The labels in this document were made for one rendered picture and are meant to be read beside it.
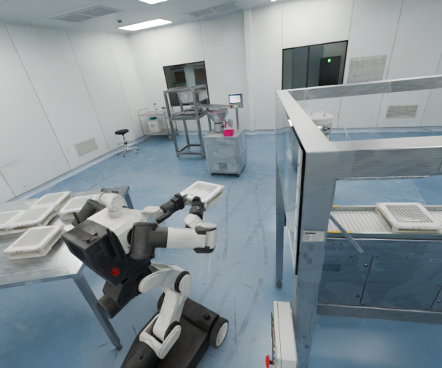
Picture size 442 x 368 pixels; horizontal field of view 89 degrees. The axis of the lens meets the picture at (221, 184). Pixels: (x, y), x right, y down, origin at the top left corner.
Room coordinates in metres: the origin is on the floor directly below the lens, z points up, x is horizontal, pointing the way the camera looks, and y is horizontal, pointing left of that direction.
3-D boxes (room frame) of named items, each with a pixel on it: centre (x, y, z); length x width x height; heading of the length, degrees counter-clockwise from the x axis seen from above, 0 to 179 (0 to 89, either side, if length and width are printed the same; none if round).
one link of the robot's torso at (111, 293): (0.84, 0.57, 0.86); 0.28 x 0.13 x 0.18; 144
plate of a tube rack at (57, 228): (1.26, 1.30, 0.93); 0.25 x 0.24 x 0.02; 178
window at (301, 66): (5.82, -2.47, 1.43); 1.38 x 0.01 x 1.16; 67
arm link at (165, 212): (1.19, 0.40, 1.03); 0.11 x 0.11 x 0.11; 46
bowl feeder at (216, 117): (4.08, -0.16, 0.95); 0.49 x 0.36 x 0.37; 67
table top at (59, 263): (1.48, 1.66, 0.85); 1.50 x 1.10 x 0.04; 92
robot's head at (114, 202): (0.91, 0.51, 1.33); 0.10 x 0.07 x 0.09; 54
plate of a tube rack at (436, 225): (1.05, -1.09, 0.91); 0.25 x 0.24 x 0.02; 167
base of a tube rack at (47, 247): (1.26, 1.30, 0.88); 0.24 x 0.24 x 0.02; 88
